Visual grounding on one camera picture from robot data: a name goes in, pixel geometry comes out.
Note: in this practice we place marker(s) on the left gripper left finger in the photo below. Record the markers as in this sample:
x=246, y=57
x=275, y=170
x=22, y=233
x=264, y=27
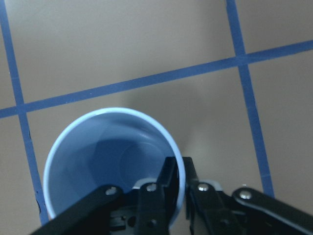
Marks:
x=157, y=201

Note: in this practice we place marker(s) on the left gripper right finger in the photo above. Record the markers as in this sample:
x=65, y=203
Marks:
x=205, y=209

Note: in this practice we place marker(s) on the light blue plastic cup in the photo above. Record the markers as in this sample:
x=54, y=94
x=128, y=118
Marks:
x=110, y=146

